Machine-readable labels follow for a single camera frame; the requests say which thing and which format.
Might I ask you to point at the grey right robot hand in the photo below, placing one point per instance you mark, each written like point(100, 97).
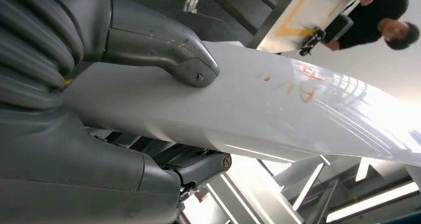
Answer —
point(148, 41)

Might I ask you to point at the floor socket box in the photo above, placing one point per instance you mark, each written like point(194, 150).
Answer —
point(191, 4)

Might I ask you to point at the black laptop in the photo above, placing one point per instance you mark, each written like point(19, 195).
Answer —
point(338, 28)

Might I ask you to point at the person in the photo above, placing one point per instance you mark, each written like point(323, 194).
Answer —
point(371, 28)

